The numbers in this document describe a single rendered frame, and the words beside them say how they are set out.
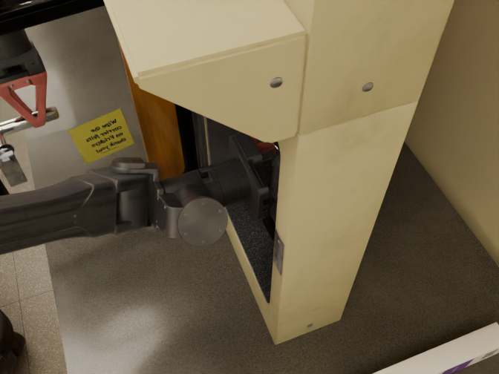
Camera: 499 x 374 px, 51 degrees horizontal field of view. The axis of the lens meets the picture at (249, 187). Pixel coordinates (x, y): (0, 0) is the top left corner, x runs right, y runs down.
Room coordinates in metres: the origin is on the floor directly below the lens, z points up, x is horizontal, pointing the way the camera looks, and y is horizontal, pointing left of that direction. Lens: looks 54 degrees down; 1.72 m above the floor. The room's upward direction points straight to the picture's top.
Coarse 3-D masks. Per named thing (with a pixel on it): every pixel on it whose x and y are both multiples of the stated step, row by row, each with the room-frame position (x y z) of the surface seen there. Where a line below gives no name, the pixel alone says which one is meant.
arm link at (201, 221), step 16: (112, 160) 0.39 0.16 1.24; (128, 160) 0.40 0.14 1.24; (160, 192) 0.35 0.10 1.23; (176, 192) 0.36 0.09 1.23; (192, 192) 0.34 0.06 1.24; (208, 192) 0.35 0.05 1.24; (160, 208) 0.33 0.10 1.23; (176, 208) 0.31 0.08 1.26; (192, 208) 0.32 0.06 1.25; (208, 208) 0.32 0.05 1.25; (160, 224) 0.32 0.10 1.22; (176, 224) 0.30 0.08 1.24; (192, 224) 0.31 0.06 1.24; (208, 224) 0.31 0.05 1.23; (224, 224) 0.31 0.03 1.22; (192, 240) 0.30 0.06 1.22; (208, 240) 0.30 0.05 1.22
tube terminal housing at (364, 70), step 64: (320, 0) 0.28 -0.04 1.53; (384, 0) 0.30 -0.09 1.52; (448, 0) 0.32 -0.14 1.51; (320, 64) 0.28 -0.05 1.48; (384, 64) 0.30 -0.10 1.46; (320, 128) 0.29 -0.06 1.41; (384, 128) 0.31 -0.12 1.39; (320, 192) 0.29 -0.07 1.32; (384, 192) 0.32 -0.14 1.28; (320, 256) 0.29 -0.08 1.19; (320, 320) 0.30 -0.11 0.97
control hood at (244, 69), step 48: (144, 0) 0.31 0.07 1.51; (192, 0) 0.31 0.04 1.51; (240, 0) 0.31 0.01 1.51; (144, 48) 0.26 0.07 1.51; (192, 48) 0.26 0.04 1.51; (240, 48) 0.26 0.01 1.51; (288, 48) 0.27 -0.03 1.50; (192, 96) 0.25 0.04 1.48; (240, 96) 0.26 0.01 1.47; (288, 96) 0.27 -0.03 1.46
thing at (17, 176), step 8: (0, 152) 0.43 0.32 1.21; (8, 152) 0.43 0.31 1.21; (0, 160) 0.42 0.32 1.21; (8, 160) 0.42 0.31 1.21; (16, 160) 0.43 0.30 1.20; (8, 168) 0.42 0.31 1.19; (16, 168) 0.43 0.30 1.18; (8, 176) 0.42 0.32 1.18; (16, 176) 0.42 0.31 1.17; (24, 176) 0.43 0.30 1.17; (16, 184) 0.42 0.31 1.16
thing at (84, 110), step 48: (48, 0) 0.49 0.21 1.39; (0, 48) 0.46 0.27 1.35; (48, 48) 0.48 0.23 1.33; (96, 48) 0.51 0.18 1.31; (0, 96) 0.45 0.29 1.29; (48, 96) 0.47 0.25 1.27; (96, 96) 0.50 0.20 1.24; (144, 96) 0.53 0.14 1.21; (0, 144) 0.44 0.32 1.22; (48, 144) 0.46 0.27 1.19; (96, 144) 0.49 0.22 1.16; (144, 144) 0.52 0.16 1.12
